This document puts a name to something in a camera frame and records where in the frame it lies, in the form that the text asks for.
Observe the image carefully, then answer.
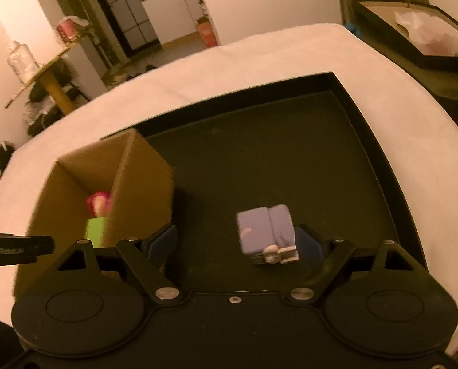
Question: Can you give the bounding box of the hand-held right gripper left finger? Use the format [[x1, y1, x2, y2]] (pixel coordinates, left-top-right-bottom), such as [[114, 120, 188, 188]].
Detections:
[[54, 222, 183, 304]]

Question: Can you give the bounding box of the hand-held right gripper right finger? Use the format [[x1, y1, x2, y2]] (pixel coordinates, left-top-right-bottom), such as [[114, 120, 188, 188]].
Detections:
[[286, 223, 419, 304]]

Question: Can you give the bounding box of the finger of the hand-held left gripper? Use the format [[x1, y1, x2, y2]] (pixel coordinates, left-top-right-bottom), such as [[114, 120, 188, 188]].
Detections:
[[0, 232, 56, 268]]

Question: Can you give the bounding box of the purple blocky toy figure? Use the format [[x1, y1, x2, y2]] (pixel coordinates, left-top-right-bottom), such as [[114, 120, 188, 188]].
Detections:
[[236, 204, 301, 266]]

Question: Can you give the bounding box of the cardboard box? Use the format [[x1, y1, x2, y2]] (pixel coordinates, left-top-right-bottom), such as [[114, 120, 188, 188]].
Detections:
[[16, 128, 176, 297]]

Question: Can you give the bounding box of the green block toy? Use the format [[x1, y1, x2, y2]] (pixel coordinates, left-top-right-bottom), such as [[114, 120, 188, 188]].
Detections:
[[84, 217, 108, 249]]

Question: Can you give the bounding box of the pink toy figure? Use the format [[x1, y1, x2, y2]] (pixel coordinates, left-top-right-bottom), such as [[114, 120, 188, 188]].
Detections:
[[85, 191, 113, 218]]

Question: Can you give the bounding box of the black tray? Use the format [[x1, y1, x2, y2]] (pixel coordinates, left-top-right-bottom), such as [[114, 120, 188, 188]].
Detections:
[[100, 71, 429, 279]]

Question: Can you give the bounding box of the black box lid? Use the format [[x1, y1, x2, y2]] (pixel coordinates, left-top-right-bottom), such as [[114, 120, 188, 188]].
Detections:
[[352, 0, 458, 73]]

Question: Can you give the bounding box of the clear plastic bag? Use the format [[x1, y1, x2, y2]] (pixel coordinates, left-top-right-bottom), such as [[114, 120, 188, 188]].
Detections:
[[394, 9, 458, 61]]

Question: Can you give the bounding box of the glass jar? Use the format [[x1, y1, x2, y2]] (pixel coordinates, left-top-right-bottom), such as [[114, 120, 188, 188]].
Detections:
[[7, 42, 38, 82]]

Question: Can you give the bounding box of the olive green furniture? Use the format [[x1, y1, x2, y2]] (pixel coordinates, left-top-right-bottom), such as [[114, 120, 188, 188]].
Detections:
[[335, 0, 458, 103]]

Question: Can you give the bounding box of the orange box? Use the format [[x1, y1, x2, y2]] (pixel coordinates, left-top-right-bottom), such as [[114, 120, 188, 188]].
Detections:
[[196, 17, 219, 49]]

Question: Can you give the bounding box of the pink bag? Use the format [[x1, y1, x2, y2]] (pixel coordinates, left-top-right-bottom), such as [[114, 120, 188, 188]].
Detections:
[[56, 16, 90, 43]]

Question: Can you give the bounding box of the white cabinet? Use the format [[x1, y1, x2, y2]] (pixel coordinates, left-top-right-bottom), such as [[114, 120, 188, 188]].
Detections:
[[140, 0, 211, 46]]

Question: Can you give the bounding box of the dark lattice door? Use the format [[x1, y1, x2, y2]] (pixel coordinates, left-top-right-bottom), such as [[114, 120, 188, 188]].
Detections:
[[84, 0, 161, 58]]

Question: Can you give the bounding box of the yellow post side table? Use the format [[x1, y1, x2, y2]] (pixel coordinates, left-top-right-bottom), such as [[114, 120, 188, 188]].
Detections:
[[5, 42, 92, 117]]

